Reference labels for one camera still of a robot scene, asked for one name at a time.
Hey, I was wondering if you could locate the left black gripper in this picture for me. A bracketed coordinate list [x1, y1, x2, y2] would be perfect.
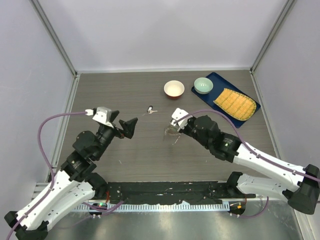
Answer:
[94, 110, 138, 160]

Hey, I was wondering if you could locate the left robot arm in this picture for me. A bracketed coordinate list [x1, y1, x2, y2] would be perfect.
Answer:
[4, 107, 138, 240]

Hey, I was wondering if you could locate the metal key organizer disc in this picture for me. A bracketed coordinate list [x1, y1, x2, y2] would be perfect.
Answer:
[163, 124, 181, 145]

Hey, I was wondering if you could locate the light green bowl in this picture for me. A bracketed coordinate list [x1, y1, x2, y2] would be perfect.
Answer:
[193, 77, 214, 95]

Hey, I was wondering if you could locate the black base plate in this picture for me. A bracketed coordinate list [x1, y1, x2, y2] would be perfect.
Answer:
[107, 181, 256, 205]

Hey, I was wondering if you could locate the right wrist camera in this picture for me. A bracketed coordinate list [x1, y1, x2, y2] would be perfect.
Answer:
[170, 108, 189, 132]

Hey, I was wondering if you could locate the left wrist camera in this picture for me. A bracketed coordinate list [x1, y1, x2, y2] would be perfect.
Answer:
[85, 106, 114, 129]

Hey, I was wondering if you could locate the yellow woven mat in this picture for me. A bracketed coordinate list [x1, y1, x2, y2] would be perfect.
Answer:
[213, 88, 257, 121]

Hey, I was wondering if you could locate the red white bowl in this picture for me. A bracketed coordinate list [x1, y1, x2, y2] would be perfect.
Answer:
[163, 80, 185, 100]

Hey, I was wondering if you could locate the white slotted cable duct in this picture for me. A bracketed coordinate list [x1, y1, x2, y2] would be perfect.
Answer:
[74, 201, 230, 213]

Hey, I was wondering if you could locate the key with black-white tag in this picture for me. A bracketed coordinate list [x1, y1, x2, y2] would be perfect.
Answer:
[147, 105, 158, 114]

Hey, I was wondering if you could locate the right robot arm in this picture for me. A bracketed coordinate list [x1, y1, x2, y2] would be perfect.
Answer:
[178, 115, 320, 215]

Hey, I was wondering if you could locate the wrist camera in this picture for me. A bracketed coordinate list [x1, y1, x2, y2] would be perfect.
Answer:
[170, 108, 189, 132]
[85, 106, 114, 129]

